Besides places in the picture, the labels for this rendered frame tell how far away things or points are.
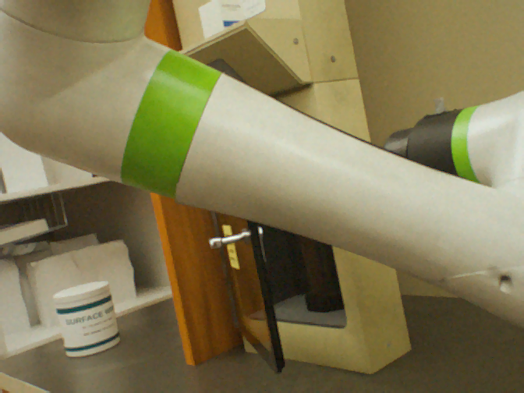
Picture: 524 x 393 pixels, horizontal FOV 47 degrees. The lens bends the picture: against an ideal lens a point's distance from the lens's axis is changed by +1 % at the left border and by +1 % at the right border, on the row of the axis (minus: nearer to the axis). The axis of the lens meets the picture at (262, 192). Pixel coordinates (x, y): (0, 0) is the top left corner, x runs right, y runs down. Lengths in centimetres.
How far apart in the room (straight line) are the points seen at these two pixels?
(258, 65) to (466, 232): 53
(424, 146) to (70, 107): 36
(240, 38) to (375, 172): 48
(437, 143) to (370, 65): 80
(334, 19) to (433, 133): 42
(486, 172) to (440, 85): 72
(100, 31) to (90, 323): 111
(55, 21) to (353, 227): 26
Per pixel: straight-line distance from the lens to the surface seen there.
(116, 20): 45
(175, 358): 131
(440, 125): 64
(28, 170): 205
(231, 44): 92
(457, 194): 50
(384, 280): 103
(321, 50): 97
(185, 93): 45
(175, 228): 119
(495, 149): 60
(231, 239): 91
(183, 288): 120
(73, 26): 44
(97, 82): 46
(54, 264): 207
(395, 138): 69
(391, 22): 138
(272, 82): 95
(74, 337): 151
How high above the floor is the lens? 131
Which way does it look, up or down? 3 degrees down
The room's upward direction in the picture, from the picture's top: 12 degrees counter-clockwise
